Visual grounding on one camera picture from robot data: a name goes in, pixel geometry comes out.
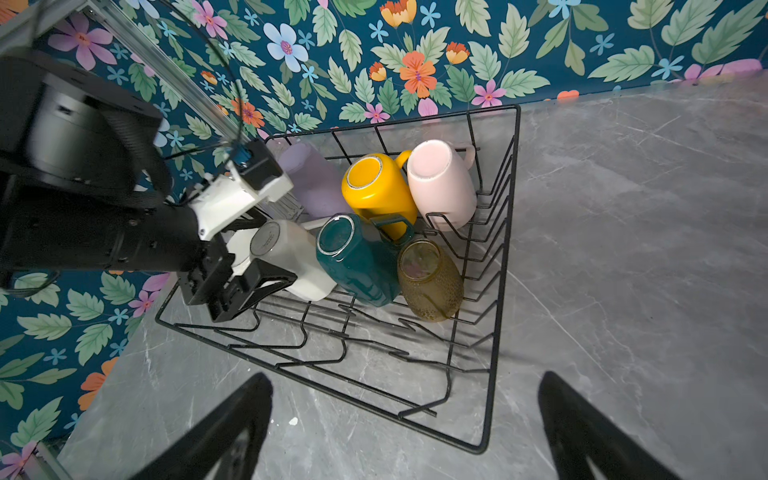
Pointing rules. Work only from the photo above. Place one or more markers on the olive glass cup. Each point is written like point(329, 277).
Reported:
point(430, 281)

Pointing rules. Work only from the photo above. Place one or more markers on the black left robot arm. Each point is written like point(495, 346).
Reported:
point(83, 187)

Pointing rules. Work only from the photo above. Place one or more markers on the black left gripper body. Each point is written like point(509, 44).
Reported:
point(212, 271)

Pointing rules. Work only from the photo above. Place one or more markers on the dark green mug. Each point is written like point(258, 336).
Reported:
point(360, 257)

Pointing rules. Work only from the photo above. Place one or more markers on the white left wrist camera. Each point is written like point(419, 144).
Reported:
point(252, 176)

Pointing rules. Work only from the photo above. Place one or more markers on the lilac cup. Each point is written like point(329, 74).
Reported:
point(317, 183)

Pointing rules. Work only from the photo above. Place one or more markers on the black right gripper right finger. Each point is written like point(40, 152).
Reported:
point(580, 437)

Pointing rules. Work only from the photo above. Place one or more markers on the black wire dish rack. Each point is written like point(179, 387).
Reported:
point(362, 344)

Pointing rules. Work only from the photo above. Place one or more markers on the yellow mug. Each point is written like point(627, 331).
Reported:
point(375, 186)

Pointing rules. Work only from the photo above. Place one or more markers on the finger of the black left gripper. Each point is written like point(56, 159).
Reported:
point(260, 280)

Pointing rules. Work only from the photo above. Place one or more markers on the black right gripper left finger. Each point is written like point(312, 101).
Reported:
point(226, 443)

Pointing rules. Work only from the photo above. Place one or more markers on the aluminium frame post back left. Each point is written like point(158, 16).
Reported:
point(128, 33)

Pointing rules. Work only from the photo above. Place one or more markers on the pale pink mug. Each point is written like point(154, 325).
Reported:
point(441, 184)

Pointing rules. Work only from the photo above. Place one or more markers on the cream white mug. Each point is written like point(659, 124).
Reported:
point(289, 246)

